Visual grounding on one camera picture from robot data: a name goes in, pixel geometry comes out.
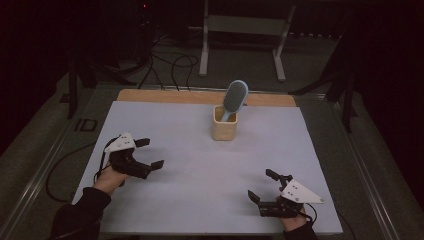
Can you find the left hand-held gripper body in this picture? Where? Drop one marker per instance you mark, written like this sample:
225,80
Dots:
121,144

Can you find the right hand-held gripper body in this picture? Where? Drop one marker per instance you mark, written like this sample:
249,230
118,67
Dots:
300,194

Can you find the beige square cup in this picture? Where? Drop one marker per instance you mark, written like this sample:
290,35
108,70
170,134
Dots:
224,128

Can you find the light blue hairbrush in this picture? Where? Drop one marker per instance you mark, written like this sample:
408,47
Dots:
235,95

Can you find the person's right hand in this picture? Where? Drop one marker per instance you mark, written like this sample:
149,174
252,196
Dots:
293,222

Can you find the person's left hand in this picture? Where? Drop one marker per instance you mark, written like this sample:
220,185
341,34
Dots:
108,181

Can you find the white table mat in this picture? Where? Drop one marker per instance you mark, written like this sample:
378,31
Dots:
206,196

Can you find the wooden table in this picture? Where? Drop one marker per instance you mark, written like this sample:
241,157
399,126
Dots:
180,96

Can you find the black tripod stand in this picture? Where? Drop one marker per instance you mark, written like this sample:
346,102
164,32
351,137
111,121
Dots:
346,100
72,90

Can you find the white metal stand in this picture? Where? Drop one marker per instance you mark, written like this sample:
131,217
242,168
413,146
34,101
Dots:
245,25

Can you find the metal frame rail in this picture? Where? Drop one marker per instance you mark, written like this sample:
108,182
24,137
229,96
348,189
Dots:
33,190
363,173

